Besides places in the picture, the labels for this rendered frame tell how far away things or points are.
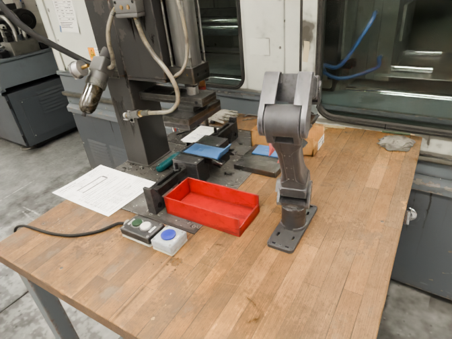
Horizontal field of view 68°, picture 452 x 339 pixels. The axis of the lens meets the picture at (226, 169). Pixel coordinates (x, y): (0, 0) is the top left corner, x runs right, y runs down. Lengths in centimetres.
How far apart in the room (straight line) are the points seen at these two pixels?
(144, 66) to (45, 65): 314
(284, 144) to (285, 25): 96
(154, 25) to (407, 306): 170
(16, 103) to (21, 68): 36
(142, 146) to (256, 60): 72
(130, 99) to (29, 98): 297
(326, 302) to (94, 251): 59
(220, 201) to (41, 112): 335
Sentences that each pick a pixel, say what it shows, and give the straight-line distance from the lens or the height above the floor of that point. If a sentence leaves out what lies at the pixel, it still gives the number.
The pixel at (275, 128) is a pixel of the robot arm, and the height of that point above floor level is 125.
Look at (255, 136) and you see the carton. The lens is 132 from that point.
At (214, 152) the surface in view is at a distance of 113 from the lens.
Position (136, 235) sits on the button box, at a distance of 94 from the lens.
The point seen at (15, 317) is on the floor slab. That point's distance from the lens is 230.
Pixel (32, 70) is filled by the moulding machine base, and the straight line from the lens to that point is 415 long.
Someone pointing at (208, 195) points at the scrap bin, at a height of 91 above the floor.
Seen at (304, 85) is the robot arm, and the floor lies 131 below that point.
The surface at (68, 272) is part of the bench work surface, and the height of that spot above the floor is 90.
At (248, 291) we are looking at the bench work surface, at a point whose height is 90.
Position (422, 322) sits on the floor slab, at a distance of 197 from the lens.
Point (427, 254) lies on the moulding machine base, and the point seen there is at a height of 32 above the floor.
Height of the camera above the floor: 151
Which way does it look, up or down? 30 degrees down
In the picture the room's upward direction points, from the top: 6 degrees counter-clockwise
